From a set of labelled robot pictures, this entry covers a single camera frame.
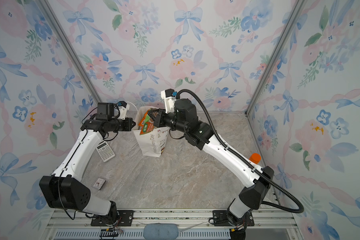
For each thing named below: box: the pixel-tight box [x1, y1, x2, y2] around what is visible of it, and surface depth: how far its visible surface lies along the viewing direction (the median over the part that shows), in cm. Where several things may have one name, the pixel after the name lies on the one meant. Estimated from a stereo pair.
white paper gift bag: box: [133, 106, 170, 158], surface depth 87 cm
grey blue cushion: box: [143, 223, 179, 240], surface depth 70 cm
